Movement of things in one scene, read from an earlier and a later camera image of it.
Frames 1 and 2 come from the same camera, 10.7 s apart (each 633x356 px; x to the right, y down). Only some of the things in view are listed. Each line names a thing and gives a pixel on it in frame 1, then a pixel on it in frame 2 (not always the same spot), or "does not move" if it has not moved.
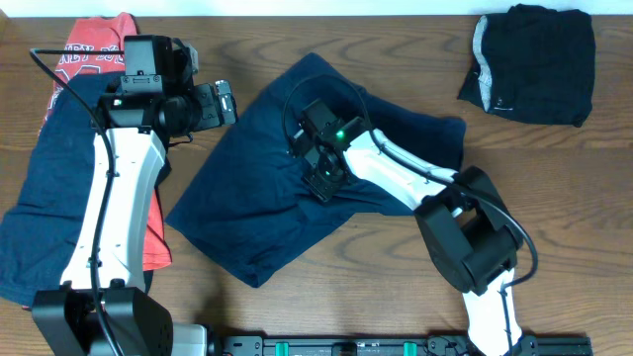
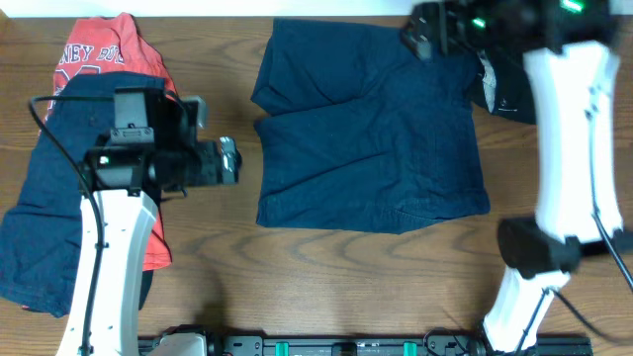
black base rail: x=397 y=345 does not move
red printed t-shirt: x=94 y=44 does not move
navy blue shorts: x=249 y=199 → x=362 y=134
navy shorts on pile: x=37 y=237 does not move
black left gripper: x=218 y=105 → x=218 y=161
